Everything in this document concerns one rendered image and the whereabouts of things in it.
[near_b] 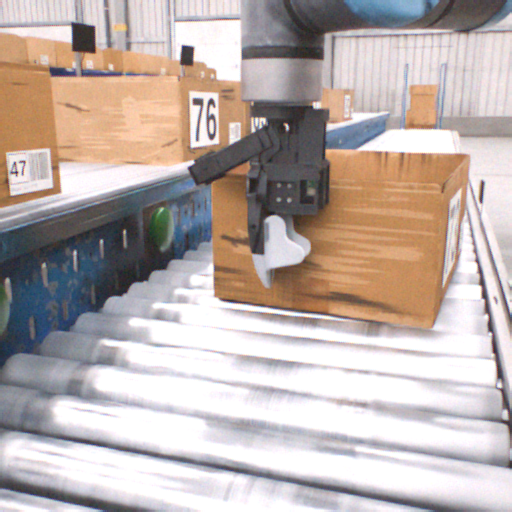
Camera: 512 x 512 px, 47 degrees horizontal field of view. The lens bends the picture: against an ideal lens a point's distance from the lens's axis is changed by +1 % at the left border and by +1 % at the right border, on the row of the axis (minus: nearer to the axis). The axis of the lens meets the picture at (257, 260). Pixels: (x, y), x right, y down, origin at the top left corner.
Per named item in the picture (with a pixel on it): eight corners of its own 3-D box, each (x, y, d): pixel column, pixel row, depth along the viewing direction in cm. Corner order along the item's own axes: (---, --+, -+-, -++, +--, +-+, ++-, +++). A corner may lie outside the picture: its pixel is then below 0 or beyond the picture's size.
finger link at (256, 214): (260, 258, 65) (260, 179, 63) (247, 257, 66) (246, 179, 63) (271, 248, 70) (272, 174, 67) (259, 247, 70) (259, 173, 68)
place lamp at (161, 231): (158, 256, 90) (156, 212, 88) (150, 256, 91) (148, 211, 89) (177, 246, 97) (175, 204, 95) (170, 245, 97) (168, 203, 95)
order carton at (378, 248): (434, 329, 69) (446, 184, 64) (210, 297, 80) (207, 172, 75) (462, 251, 103) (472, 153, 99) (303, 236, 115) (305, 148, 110)
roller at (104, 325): (510, 420, 59) (516, 375, 57) (62, 355, 73) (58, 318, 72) (506, 397, 63) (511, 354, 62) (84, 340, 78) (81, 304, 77)
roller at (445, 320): (498, 367, 71) (503, 331, 69) (117, 320, 86) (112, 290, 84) (496, 344, 76) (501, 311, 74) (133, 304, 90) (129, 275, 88)
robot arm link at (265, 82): (228, 59, 61) (256, 64, 70) (229, 108, 62) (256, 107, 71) (314, 57, 58) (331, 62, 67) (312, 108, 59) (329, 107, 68)
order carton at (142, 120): (183, 166, 115) (180, 76, 111) (54, 161, 124) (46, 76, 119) (245, 150, 152) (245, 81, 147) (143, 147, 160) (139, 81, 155)
